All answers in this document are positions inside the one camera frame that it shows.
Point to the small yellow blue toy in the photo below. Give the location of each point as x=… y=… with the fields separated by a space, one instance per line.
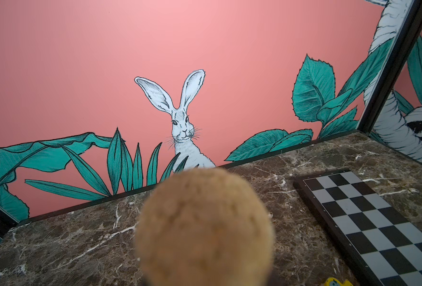
x=331 y=281

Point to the cork bottle stopper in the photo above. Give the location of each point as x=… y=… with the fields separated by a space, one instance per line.
x=205 y=227

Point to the black white chessboard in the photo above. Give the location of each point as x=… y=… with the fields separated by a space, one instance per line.
x=380 y=246

